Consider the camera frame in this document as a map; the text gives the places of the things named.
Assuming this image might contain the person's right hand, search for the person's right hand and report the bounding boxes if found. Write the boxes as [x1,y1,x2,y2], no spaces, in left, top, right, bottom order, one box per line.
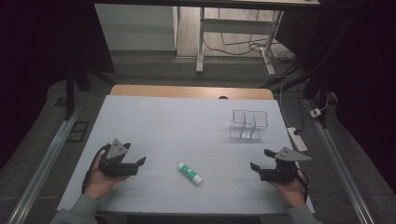
[269,169,308,208]

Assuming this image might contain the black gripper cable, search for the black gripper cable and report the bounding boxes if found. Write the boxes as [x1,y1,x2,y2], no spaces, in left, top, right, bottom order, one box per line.
[80,143,112,195]
[295,169,310,203]

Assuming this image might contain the white desk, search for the white desk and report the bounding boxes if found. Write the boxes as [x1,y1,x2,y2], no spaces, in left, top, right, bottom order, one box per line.
[94,0,321,77]

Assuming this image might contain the dark curtain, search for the dark curtain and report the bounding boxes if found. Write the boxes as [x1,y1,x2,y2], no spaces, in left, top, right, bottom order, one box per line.
[274,0,396,194]
[0,0,117,172]

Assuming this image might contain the white table mat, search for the white table mat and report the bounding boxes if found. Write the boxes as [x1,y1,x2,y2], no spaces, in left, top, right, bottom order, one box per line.
[57,94,316,216]

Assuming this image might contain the wooden table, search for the wooden table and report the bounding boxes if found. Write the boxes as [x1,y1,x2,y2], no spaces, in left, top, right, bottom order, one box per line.
[109,84,275,101]

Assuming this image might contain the person's left hand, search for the person's left hand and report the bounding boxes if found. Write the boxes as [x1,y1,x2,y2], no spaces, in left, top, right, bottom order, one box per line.
[83,153,130,201]

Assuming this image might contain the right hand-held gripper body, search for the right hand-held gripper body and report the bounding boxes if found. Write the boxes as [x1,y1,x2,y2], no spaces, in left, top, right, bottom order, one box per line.
[259,147,313,183]

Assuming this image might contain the tangled floor cables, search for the tangled floor cables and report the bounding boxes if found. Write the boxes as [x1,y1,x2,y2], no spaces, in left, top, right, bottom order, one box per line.
[203,8,297,79]

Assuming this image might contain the black power cable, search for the black power cable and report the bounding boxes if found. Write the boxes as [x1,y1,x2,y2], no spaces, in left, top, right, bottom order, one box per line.
[292,81,308,135]

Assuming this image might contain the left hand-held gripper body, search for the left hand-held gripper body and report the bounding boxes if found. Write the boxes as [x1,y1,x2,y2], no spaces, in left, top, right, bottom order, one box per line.
[98,138,139,178]

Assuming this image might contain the metal floor rail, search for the metal floor rail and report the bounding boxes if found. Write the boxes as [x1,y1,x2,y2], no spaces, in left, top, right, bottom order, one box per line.
[305,98,375,224]
[5,102,86,224]

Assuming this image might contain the white power strip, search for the white power strip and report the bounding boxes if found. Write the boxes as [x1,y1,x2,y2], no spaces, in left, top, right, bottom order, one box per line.
[286,126,309,153]

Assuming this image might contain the white green glue stick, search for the white green glue stick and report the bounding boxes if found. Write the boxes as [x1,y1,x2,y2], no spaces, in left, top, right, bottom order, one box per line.
[177,161,204,187]

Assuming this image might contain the black floor frame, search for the black floor frame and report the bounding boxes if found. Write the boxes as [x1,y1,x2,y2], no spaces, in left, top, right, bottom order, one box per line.
[66,120,91,144]

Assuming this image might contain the clear plastic organizer box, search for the clear plastic organizer box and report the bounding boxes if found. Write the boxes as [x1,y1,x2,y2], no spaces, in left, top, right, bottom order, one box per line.
[229,109,269,140]

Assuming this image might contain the black metal stand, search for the black metal stand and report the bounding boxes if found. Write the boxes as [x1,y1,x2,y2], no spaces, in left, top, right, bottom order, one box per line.
[63,60,117,121]

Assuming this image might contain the white cabinet panel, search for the white cabinet panel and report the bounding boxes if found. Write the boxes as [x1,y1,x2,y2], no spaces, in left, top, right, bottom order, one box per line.
[94,3,180,52]

